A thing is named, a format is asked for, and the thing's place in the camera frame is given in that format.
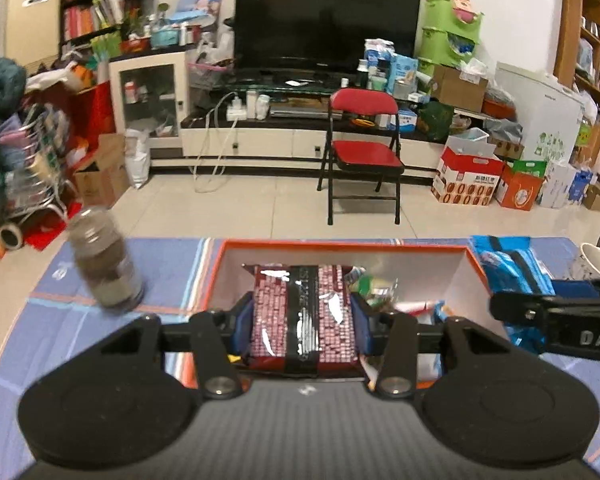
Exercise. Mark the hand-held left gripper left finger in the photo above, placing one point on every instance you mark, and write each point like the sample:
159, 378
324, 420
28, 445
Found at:
242, 327

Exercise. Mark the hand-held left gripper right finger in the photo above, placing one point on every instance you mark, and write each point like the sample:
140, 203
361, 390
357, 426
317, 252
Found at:
362, 327

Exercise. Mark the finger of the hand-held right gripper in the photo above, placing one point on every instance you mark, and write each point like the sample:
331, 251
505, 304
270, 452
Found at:
575, 288

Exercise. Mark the red checked snack packet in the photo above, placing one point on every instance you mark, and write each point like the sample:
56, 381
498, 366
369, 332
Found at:
280, 320

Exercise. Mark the green snack packet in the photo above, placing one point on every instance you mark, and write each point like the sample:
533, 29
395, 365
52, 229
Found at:
372, 286

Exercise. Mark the white red snack packet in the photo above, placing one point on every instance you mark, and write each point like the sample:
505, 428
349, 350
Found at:
420, 307

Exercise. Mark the blue cookie packet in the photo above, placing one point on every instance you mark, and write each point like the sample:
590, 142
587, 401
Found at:
510, 270

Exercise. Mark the orange cardboard box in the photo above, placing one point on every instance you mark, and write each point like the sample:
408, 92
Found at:
430, 265

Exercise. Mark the white mug with black print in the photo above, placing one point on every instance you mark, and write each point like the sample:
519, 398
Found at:
590, 262

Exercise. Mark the blue plaid tablecloth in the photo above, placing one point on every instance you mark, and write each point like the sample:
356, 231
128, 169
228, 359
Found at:
170, 270

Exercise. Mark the small cardboard box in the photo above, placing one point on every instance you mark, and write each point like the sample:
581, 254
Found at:
597, 197

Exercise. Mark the white blue carton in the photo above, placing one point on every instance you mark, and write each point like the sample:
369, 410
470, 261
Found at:
562, 185

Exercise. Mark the orange green carton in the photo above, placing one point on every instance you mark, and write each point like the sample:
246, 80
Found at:
520, 187

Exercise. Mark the glass jar with brown contents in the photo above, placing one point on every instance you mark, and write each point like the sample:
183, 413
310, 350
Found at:
107, 265

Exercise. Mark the red white carton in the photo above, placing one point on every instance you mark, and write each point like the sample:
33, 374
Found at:
465, 180

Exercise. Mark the red folding chair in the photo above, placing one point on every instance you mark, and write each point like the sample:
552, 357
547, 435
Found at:
365, 155

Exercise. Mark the white chest freezer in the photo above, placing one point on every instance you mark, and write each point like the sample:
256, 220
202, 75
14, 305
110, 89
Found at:
540, 110

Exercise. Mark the white television stand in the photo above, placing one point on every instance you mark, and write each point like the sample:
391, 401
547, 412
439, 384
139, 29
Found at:
280, 142

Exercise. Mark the white plastic sack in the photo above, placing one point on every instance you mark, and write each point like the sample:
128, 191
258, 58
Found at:
137, 160

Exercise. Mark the brown cardboard box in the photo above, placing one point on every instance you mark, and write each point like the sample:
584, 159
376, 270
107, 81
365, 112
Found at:
102, 175

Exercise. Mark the dark green bag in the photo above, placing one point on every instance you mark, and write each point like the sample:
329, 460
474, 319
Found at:
436, 121

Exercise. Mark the white power strip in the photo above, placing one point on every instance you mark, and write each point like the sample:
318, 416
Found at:
237, 110

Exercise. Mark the open cardboard box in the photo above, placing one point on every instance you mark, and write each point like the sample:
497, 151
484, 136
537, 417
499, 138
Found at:
460, 90

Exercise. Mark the white glass door cabinet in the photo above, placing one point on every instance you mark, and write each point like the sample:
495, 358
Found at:
147, 100

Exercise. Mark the wooden shelf unit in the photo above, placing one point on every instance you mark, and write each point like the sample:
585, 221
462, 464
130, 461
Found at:
587, 40

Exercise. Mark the tape roll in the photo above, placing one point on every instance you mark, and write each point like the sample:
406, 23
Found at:
10, 236

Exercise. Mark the blue white box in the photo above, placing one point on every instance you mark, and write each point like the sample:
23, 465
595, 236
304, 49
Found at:
404, 72

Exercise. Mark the metal laundry cart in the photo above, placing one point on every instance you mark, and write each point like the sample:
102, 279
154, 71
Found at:
40, 160

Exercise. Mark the green plastic drawer unit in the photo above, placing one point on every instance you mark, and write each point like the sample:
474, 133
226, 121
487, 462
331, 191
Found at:
450, 35

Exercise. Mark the black television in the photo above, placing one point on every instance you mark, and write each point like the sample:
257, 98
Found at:
325, 15

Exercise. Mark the blue picture print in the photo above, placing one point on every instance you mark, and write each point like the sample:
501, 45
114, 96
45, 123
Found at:
200, 0

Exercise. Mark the dark bookshelf with books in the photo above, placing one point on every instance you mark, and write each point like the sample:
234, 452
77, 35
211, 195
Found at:
95, 5

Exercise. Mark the beige standing air conditioner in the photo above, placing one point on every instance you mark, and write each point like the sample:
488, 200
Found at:
32, 15

